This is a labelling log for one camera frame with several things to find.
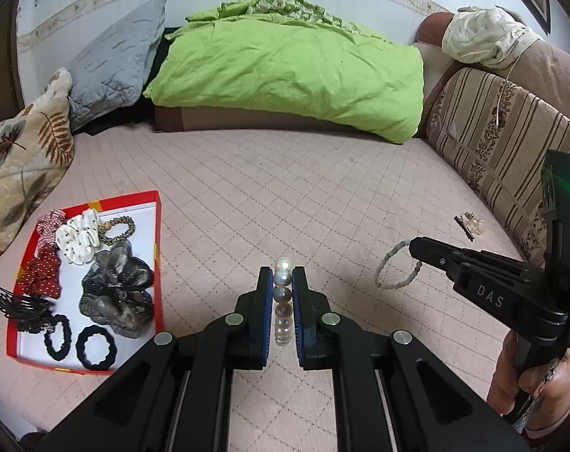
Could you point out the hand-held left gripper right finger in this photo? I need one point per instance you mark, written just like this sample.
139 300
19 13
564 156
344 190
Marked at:
300 325

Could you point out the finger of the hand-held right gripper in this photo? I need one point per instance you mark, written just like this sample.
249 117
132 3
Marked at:
436 255

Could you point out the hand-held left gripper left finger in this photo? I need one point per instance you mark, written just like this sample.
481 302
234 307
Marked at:
266 320

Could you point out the large grey organza scrunchie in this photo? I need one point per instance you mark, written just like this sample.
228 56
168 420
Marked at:
110 301

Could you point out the thick black scrunchie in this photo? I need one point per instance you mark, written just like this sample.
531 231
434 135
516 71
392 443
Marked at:
83 353

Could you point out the thin black scrunchie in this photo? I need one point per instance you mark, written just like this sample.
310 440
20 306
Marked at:
66 334

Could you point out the white polka dot scrunchie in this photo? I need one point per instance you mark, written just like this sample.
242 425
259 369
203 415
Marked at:
77 240

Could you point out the red polka dot scrunchie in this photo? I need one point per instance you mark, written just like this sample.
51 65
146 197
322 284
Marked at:
42 275

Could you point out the red box with white inside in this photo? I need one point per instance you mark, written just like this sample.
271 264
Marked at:
30 348

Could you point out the black hair claw clip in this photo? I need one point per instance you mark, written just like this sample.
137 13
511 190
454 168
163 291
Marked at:
21 308

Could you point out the person's right forearm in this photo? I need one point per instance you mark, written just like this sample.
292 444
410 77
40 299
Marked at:
556 416

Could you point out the person's right hand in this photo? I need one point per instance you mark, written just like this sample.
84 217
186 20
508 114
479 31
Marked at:
501 381

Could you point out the black bobby pin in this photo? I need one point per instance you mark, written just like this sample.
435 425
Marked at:
464 228

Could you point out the small clear hair clip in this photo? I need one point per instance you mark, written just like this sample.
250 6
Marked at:
476 226

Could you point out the pink quilted bedspread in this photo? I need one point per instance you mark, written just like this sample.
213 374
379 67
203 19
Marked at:
266 197

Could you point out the striped floral sofa cushion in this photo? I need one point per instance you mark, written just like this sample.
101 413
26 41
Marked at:
492 127

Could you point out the gold and black scrunchie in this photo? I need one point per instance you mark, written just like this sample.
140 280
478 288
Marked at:
127 226

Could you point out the brown cushion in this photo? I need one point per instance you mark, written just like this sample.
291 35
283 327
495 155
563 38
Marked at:
219 120

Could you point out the tan sofa backrest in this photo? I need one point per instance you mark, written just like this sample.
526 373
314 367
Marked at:
558 80

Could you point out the cream printed cloth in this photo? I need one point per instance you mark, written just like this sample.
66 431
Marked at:
483 37

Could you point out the green duvet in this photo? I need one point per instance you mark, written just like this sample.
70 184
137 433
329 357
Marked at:
289 70

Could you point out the red plaid scrunchie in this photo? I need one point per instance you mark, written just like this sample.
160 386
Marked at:
49 226

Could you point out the grey quilted pillow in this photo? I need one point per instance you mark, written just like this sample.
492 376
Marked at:
115 66

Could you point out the leaf pattern pillow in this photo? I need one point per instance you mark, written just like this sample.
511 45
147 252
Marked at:
21 150

